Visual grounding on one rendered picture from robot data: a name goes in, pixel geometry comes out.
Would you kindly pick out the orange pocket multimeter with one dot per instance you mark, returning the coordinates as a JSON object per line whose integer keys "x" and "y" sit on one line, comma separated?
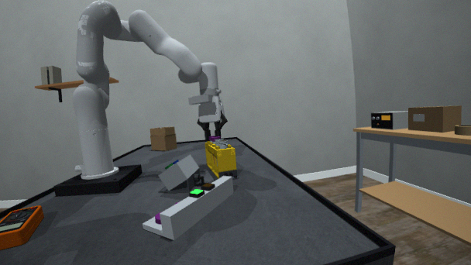
{"x": 18, "y": 226}

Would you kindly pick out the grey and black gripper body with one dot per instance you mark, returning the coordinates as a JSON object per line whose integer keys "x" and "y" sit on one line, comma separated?
{"x": 211, "y": 111}

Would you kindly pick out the small brown cardboard box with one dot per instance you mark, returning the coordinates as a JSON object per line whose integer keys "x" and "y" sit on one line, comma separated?
{"x": 163, "y": 139}

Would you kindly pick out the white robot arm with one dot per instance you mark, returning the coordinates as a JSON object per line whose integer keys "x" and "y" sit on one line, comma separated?
{"x": 99, "y": 19}

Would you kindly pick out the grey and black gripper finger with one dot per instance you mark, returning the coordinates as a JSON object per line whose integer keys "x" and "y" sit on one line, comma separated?
{"x": 205, "y": 127}
{"x": 218, "y": 125}

